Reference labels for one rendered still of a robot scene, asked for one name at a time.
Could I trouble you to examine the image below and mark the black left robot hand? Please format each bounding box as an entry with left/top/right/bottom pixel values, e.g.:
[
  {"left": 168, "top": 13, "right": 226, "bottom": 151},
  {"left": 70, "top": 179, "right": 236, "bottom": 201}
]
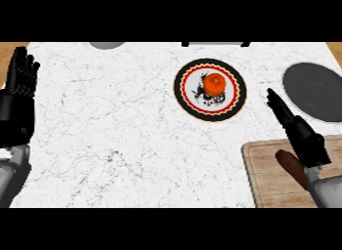
[{"left": 0, "top": 46, "right": 41, "bottom": 150}]

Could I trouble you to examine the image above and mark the pale wooden cutting board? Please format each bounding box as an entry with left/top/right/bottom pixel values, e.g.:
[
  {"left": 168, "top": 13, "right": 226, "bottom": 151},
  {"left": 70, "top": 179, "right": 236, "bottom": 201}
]
[{"left": 241, "top": 133, "right": 342, "bottom": 209}]

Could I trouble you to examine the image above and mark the black patterned round plate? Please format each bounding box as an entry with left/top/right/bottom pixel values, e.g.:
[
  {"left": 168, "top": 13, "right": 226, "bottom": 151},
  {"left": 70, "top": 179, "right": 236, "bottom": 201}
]
[{"left": 173, "top": 58, "right": 248, "bottom": 123}]

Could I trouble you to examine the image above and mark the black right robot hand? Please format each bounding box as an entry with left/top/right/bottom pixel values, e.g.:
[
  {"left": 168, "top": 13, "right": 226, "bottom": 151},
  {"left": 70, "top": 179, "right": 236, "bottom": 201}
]
[{"left": 264, "top": 87, "right": 332, "bottom": 169}]

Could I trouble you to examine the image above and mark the orange round fruit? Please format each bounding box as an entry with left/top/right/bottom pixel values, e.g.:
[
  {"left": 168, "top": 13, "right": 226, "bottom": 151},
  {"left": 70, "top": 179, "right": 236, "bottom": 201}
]
[{"left": 201, "top": 72, "right": 227, "bottom": 98}]

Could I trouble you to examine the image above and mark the dark grey round pan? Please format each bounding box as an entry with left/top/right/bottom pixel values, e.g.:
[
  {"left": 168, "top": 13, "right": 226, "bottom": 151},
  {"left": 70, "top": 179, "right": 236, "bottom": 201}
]
[{"left": 281, "top": 62, "right": 342, "bottom": 124}]

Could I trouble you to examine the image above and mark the grey round object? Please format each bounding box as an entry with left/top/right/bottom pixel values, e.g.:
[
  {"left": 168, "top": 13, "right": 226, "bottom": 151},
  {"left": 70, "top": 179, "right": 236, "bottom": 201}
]
[{"left": 87, "top": 42, "right": 127, "bottom": 51}]

